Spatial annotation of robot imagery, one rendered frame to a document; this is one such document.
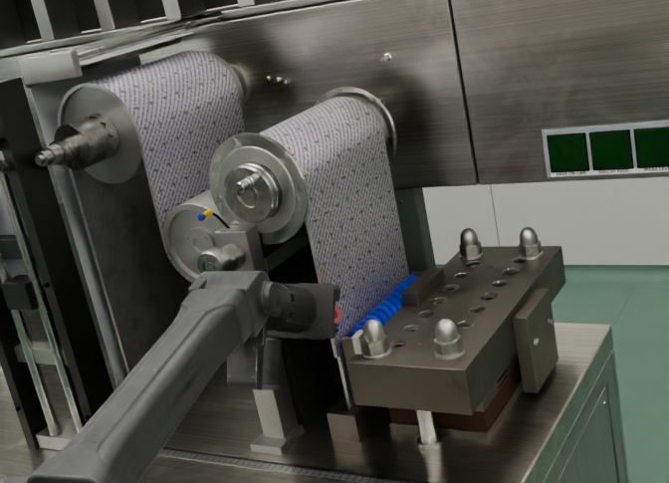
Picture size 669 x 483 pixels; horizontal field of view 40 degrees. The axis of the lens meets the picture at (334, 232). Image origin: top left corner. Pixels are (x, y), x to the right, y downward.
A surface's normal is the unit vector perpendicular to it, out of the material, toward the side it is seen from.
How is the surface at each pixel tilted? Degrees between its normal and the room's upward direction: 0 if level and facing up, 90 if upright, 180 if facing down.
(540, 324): 90
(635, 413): 0
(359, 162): 90
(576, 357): 0
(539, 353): 90
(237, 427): 0
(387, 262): 90
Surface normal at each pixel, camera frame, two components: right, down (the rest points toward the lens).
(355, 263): 0.86, -0.01
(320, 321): -0.51, -0.16
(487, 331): -0.19, -0.94
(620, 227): -0.48, 0.35
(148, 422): 0.95, -0.07
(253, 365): -0.29, -0.09
